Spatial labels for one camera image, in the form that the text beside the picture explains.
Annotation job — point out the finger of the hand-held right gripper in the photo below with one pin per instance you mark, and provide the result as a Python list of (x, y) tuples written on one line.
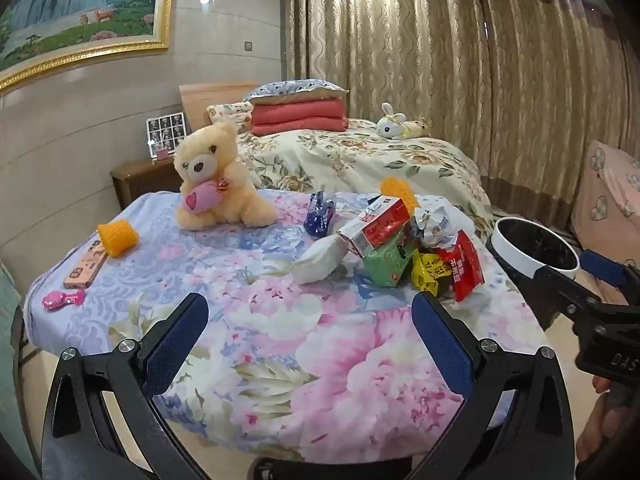
[(605, 265), (560, 284)]

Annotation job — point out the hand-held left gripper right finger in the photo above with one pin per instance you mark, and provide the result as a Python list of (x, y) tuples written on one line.
[(442, 345)]

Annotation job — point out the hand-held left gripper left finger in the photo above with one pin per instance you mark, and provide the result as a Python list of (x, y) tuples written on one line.
[(172, 345)]

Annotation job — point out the white round trash bin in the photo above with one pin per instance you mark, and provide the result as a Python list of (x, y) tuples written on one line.
[(506, 256)]

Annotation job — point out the yellow wrapper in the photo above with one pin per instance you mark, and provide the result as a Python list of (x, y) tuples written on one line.
[(430, 272)]

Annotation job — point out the red wrapper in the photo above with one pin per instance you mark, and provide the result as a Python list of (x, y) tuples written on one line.
[(465, 270)]

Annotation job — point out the green carton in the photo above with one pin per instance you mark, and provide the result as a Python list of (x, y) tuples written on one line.
[(387, 265)]

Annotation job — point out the white blue snack bag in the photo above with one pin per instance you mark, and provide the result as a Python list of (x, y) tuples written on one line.
[(437, 222)]

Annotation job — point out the red white carton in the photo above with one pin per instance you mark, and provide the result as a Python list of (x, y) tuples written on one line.
[(372, 227)]

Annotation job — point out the orange foam net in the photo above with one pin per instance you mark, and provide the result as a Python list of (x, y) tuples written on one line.
[(397, 191), (119, 237)]

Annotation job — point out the blue wrapper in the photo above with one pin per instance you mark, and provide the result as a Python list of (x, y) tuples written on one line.
[(320, 215)]

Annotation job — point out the person's right hand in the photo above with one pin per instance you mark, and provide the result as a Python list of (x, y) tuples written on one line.
[(592, 430)]

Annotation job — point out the pink heart print cloth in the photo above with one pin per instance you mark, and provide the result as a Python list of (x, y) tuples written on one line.
[(607, 190)]

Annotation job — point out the orange wooden plaque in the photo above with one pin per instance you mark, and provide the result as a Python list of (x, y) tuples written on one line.
[(85, 266)]

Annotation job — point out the pink candy wrapper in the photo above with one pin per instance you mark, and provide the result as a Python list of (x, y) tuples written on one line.
[(60, 301)]

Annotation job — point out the wooden nightstand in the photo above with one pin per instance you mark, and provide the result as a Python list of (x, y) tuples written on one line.
[(145, 180)]

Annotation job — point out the beige teddy bear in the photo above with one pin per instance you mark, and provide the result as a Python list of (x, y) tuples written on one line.
[(215, 160)]

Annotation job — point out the small pink box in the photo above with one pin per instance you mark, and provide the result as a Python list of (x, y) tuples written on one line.
[(162, 153)]

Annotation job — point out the floral duvet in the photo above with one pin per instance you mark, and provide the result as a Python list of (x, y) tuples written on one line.
[(350, 160)]

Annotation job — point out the brown bear plush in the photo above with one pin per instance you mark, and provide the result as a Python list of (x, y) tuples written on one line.
[(420, 126)]

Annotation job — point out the white rabbit plush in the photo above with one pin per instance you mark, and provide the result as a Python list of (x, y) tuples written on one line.
[(392, 122)]

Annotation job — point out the cartoon print pillow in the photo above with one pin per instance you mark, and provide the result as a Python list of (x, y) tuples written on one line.
[(230, 112)]

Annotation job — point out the wooden headboard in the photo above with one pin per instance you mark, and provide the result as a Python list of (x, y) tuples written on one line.
[(210, 95)]

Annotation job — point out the folded red blanket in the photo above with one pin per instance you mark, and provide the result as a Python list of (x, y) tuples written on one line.
[(300, 116)]

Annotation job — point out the beige patterned curtain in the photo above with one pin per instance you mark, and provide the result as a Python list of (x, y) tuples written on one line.
[(440, 40)]

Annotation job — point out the blue patterned pillow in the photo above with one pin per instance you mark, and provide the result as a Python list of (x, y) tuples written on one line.
[(295, 90)]

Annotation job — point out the gold framed landscape painting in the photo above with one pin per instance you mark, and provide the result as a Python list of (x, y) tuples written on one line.
[(75, 5)]

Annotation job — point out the photo frame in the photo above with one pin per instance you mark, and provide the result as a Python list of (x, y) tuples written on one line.
[(166, 131)]

